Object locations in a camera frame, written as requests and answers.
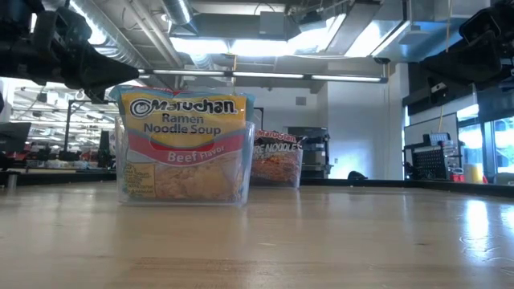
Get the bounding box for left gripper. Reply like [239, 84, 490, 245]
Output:
[0, 7, 141, 104]

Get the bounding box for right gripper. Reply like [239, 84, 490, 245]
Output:
[419, 23, 514, 84]

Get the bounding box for blue beef ramen pack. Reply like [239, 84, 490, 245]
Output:
[109, 84, 256, 204]

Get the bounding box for clear plastic bin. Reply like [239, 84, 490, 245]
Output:
[249, 132, 305, 189]
[114, 115, 256, 208]

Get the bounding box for black fire noodle pack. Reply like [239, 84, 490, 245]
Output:
[251, 128, 305, 186]

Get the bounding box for black computer monitor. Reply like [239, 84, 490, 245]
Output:
[0, 122, 32, 154]

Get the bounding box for black pegboard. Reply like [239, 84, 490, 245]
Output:
[411, 148, 459, 181]

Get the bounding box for ceiling strip light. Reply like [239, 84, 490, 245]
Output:
[138, 68, 389, 83]

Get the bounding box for black and silver appliance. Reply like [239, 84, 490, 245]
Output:
[287, 126, 334, 180]

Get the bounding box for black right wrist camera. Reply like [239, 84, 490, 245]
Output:
[459, 6, 503, 42]

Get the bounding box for silver ceiling duct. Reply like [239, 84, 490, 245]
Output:
[160, 0, 194, 26]

